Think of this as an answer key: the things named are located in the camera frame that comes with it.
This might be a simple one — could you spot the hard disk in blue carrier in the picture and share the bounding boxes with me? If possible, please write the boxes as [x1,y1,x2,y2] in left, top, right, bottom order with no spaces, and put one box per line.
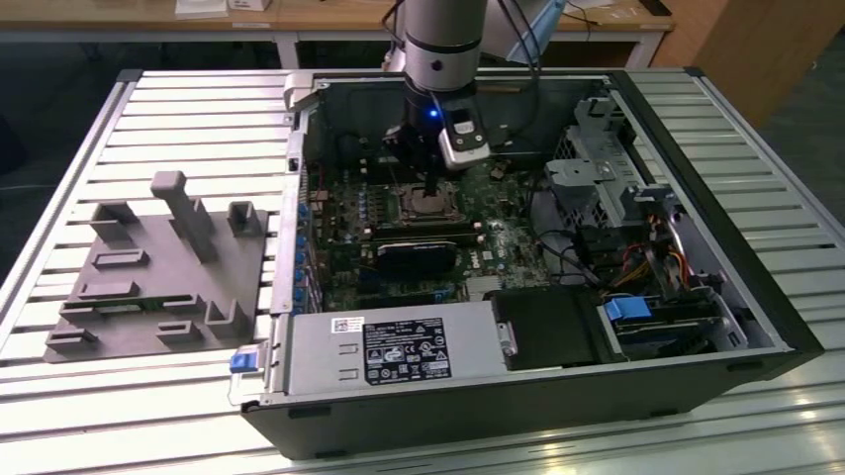
[597,295,724,361]

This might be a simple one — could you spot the black graphics card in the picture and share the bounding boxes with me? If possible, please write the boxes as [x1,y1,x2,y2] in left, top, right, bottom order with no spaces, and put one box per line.
[373,238,457,279]

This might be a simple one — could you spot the gray plastic parts rack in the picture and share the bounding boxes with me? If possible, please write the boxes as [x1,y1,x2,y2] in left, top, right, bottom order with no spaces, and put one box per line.
[39,170,272,365]

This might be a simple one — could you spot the green motherboard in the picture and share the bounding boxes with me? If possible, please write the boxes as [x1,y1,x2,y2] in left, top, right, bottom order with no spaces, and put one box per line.
[300,152,552,313]

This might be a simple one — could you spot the black open PC case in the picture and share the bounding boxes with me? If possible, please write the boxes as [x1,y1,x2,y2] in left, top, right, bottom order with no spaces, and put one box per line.
[237,66,826,461]

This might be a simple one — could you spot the blue case latch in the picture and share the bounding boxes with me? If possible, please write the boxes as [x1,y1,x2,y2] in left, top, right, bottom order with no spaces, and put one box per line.
[228,347,260,373]

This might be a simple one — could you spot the gray metal drive cage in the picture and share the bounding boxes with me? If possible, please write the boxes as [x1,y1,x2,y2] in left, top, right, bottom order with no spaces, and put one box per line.
[543,96,667,229]

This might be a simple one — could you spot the silver chipset heatsink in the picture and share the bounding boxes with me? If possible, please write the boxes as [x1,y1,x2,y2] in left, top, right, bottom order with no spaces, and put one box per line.
[463,276,504,299]

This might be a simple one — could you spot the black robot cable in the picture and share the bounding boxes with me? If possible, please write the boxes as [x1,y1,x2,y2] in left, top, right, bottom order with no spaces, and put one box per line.
[491,0,545,149]

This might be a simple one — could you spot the wooden desk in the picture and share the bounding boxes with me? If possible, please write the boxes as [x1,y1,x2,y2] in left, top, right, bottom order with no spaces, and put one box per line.
[0,0,674,70]

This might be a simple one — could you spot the gray power supply with label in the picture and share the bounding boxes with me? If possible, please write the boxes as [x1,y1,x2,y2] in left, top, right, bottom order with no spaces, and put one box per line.
[260,299,513,402]

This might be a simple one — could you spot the wooden cabinet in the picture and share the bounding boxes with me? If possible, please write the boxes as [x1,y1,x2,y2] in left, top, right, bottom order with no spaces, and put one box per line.
[650,0,845,130]

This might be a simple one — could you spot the metal socket cover frame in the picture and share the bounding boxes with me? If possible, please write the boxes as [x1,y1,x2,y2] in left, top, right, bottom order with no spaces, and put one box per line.
[393,181,461,223]

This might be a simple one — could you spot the silver square CPU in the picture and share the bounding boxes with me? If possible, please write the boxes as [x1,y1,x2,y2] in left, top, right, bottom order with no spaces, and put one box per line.
[407,193,449,215]

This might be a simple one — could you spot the CPU socket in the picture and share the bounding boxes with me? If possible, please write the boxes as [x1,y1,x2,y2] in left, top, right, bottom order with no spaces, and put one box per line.
[389,178,467,225]

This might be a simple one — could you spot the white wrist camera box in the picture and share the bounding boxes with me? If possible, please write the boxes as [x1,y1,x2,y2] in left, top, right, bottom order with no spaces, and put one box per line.
[436,107,493,171]

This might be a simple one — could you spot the black internal cable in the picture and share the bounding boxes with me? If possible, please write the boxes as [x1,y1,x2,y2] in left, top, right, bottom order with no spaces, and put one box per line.
[535,228,605,288]

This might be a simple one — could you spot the yellow and red wires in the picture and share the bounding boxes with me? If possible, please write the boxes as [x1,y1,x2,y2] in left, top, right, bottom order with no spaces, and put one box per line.
[609,246,691,291]

